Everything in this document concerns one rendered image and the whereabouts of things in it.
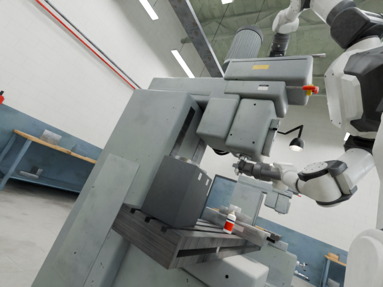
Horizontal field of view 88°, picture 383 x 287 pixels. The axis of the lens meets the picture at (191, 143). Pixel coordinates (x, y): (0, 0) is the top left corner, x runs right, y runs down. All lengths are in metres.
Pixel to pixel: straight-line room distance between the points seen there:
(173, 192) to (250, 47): 1.16
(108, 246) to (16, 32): 4.16
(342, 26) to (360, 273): 0.73
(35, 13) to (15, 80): 1.22
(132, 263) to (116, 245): 0.12
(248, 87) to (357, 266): 0.96
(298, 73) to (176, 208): 0.91
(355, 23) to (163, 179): 0.77
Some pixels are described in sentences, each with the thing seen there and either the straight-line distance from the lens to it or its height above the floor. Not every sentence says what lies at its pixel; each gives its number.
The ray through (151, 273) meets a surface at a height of 0.61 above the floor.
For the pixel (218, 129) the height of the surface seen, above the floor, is 1.39.
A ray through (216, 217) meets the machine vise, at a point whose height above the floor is 0.94.
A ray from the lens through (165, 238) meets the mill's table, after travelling 0.56.
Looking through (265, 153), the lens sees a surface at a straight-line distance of 1.10.
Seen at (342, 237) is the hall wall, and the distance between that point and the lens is 7.61.
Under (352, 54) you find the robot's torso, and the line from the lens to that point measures 0.84.
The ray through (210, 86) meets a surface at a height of 1.68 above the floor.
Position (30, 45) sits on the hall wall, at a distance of 4.81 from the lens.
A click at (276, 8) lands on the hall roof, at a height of 6.15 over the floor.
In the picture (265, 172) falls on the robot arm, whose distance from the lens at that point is 0.96.
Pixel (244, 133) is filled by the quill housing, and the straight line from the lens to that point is 1.08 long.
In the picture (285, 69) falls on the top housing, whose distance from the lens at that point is 1.23.
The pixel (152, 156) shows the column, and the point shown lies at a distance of 1.13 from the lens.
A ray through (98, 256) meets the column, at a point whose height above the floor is 0.55.
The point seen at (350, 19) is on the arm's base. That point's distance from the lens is 0.90.
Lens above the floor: 1.01
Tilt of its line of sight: 13 degrees up
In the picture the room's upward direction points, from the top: 23 degrees clockwise
